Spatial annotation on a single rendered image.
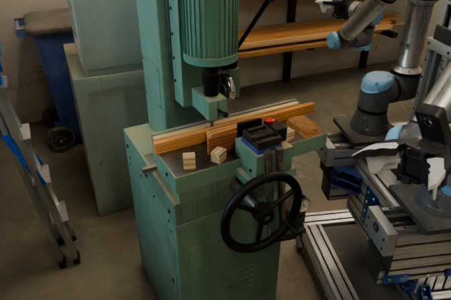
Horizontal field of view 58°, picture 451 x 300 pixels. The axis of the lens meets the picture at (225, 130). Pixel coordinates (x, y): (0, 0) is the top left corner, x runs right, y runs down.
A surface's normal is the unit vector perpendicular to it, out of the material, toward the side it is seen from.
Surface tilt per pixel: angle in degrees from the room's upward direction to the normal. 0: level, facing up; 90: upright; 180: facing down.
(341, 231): 0
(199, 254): 90
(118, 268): 0
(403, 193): 0
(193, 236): 90
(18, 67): 90
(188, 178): 90
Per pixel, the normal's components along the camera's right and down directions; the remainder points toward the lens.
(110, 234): 0.00, -0.88
